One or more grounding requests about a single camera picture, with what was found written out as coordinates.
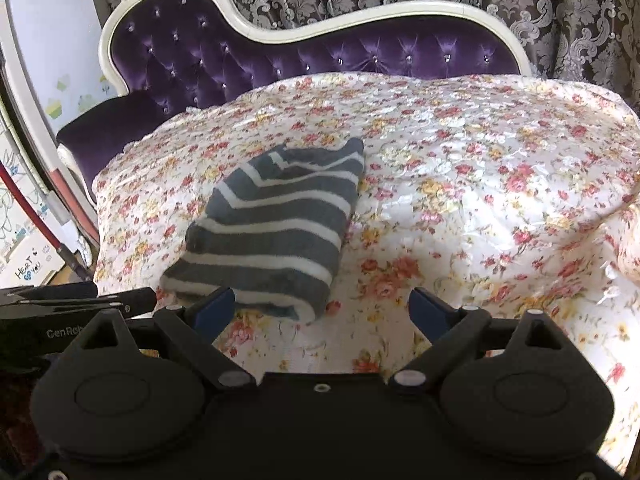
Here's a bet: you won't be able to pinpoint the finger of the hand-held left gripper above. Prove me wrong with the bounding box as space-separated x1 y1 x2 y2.
0 282 157 319

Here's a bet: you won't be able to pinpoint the green wall stickers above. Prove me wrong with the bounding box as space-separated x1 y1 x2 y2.
44 74 97 122

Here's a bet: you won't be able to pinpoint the red rod with grey handle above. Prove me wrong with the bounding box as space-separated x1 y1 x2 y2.
0 159 95 282

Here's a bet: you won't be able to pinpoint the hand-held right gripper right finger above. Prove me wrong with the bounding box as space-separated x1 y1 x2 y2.
389 286 572 394

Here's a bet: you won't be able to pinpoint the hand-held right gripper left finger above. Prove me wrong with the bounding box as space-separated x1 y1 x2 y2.
70 286 258 394

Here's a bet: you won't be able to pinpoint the grey white striped garment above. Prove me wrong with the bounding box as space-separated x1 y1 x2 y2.
160 137 367 324

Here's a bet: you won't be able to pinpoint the floral quilted blanket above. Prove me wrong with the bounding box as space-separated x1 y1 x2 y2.
92 72 640 471

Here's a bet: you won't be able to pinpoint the purple tufted sofa white frame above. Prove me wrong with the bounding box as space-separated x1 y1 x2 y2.
56 0 534 206

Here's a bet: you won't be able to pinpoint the white drawing paper sheet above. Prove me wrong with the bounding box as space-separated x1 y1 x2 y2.
0 110 68 288

